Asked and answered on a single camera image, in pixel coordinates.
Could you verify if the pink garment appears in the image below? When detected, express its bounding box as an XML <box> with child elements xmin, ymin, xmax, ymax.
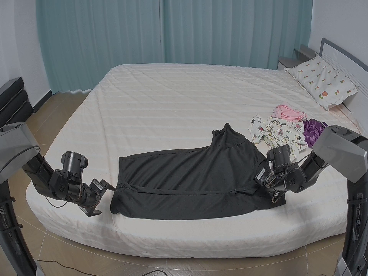
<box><xmin>272</xmin><ymin>105</ymin><xmax>307</xmax><ymax>123</ymax></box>

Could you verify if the grey bedside table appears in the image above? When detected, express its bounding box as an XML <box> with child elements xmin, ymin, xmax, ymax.
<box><xmin>278</xmin><ymin>44</ymin><xmax>318</xmax><ymax>70</ymax></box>

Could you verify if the purple garment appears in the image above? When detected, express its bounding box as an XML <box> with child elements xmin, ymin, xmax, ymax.
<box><xmin>302</xmin><ymin>119</ymin><xmax>328</xmax><ymax>149</ymax></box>

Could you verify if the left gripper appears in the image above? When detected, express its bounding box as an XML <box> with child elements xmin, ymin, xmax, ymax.
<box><xmin>77</xmin><ymin>178</ymin><xmax>106</xmax><ymax>209</ymax></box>

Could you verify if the black chest of drawers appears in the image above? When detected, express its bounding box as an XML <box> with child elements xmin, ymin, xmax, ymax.
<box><xmin>0</xmin><ymin>77</ymin><xmax>33</xmax><ymax>129</ymax></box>

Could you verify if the blue-green curtain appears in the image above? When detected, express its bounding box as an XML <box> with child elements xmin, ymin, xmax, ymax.
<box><xmin>36</xmin><ymin>0</ymin><xmax>314</xmax><ymax>93</ymax></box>

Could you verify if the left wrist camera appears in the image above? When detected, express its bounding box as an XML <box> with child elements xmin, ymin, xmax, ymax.
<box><xmin>80</xmin><ymin>206</ymin><xmax>102</xmax><ymax>217</ymax></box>

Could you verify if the white printed pillow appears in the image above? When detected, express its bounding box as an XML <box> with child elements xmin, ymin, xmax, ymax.
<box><xmin>285</xmin><ymin>57</ymin><xmax>358</xmax><ymax>110</ymax></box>

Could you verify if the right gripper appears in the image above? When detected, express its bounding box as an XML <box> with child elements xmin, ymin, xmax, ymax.
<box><xmin>254</xmin><ymin>160</ymin><xmax>273</xmax><ymax>188</ymax></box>

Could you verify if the white printed pyjama top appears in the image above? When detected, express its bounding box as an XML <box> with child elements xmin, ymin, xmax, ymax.
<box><xmin>249</xmin><ymin>114</ymin><xmax>308</xmax><ymax>156</ymax></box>

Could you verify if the bed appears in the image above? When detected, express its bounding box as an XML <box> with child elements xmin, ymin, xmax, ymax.
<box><xmin>25</xmin><ymin>38</ymin><xmax>368</xmax><ymax>259</ymax></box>

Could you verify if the black cable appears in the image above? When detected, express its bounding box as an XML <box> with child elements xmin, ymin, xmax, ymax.
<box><xmin>0</xmin><ymin>146</ymin><xmax>41</xmax><ymax>173</ymax></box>
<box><xmin>37</xmin><ymin>258</ymin><xmax>184</xmax><ymax>276</ymax></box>

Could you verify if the black T-shirt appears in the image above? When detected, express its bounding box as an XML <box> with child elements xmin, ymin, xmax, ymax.
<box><xmin>110</xmin><ymin>122</ymin><xmax>286</xmax><ymax>220</ymax></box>

